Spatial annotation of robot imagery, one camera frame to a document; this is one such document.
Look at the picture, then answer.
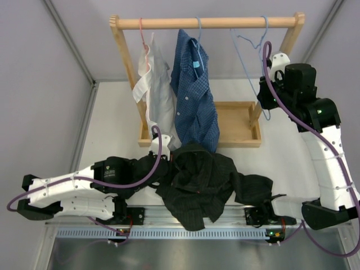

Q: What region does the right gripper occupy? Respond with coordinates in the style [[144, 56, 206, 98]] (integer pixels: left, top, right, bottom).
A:
[[257, 73, 295, 113]]

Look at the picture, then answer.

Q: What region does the light blue wire hanger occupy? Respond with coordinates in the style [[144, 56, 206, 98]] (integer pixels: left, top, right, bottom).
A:
[[229, 16, 272, 121]]

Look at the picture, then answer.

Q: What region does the black pinstripe shirt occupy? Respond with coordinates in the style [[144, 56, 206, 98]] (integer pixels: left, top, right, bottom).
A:
[[123, 143, 274, 232]]

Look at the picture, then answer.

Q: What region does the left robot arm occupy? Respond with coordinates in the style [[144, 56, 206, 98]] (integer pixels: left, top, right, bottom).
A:
[[16, 153, 170, 224]]

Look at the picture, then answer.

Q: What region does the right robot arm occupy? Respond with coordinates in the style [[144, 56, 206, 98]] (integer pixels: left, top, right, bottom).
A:
[[257, 64, 359, 230]]

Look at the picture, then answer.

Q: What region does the blue checked shirt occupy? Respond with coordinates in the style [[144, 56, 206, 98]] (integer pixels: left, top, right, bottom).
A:
[[170, 29, 220, 152]]

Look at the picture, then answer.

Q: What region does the white shirt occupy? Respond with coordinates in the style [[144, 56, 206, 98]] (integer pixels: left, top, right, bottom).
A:
[[133, 33, 181, 150]]

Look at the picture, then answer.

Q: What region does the wooden clothes rack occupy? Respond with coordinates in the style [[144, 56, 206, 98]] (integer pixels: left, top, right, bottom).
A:
[[109, 12, 305, 148]]

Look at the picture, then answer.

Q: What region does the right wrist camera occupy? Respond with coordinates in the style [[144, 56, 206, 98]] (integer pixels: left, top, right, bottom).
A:
[[268, 52, 290, 82]]

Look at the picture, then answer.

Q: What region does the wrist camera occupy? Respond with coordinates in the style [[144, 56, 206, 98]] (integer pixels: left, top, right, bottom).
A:
[[268, 52, 290, 82], [149, 134, 172, 160]]

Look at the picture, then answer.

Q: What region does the blue wire hanger middle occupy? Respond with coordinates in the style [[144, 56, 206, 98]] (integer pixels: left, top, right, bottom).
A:
[[191, 17, 208, 79]]

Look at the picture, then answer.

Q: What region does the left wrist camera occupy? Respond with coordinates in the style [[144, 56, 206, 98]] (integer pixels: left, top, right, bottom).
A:
[[149, 134, 172, 160]]

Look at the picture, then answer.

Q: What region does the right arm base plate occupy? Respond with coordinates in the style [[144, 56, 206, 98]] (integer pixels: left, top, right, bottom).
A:
[[245, 206, 278, 228]]

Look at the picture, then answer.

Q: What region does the pink wire hanger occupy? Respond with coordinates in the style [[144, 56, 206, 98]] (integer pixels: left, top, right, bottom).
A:
[[138, 18, 154, 76]]

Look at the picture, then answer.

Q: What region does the aluminium mounting rail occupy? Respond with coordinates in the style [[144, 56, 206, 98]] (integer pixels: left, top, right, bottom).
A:
[[44, 204, 351, 226]]

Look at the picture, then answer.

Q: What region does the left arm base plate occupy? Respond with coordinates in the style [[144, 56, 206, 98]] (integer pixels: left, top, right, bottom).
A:
[[95, 207, 145, 226]]

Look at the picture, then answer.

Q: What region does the slotted cable duct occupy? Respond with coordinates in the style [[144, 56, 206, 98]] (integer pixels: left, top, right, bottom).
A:
[[56, 227, 283, 240]]

